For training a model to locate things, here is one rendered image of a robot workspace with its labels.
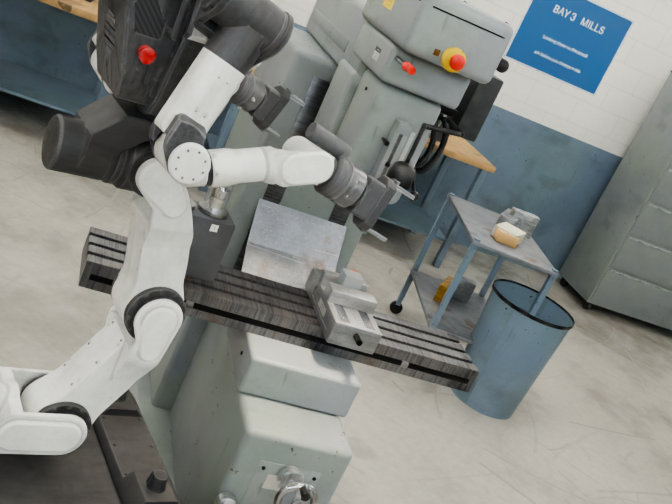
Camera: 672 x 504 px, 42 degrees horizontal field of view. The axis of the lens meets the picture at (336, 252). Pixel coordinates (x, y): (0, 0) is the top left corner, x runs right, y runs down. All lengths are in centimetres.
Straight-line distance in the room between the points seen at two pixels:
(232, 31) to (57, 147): 44
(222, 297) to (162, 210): 67
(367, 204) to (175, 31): 51
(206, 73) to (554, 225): 650
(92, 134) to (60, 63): 490
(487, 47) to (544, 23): 501
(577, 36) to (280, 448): 555
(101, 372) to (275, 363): 56
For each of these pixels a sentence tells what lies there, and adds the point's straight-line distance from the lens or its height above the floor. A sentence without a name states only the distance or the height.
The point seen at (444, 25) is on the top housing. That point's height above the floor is 183.
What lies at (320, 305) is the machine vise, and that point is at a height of 94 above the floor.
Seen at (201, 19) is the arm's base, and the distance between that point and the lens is 160.
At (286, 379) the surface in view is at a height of 79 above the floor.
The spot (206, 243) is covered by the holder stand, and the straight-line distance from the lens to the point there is 249.
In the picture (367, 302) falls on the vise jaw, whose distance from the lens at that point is 260.
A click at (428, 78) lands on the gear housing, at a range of 236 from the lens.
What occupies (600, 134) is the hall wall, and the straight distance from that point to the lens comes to 779.
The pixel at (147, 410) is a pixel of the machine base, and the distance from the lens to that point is 321.
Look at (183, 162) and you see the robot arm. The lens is 158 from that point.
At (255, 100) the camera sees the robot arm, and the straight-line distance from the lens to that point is 220.
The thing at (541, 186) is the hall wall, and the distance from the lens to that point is 770.
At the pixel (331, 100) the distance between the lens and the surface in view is 264.
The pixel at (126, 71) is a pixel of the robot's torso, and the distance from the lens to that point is 172.
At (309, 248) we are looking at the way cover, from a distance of 294.
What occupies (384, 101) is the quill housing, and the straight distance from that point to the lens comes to 238.
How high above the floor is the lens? 193
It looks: 19 degrees down
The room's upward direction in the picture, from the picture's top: 25 degrees clockwise
